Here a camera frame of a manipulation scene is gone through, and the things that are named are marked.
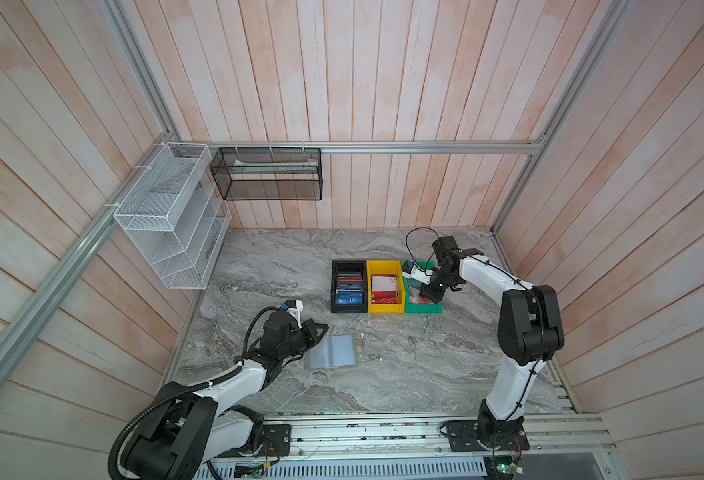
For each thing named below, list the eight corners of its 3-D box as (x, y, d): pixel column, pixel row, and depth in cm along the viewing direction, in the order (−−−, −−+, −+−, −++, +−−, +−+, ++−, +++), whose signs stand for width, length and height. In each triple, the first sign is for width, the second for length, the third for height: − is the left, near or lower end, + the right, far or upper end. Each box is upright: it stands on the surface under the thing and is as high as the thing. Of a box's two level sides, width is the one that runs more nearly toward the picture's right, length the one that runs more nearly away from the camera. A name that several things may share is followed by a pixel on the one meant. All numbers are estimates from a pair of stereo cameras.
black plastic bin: (330, 313, 98) (329, 303, 93) (332, 271, 109) (331, 260, 104) (367, 313, 98) (368, 303, 93) (365, 271, 109) (366, 260, 104)
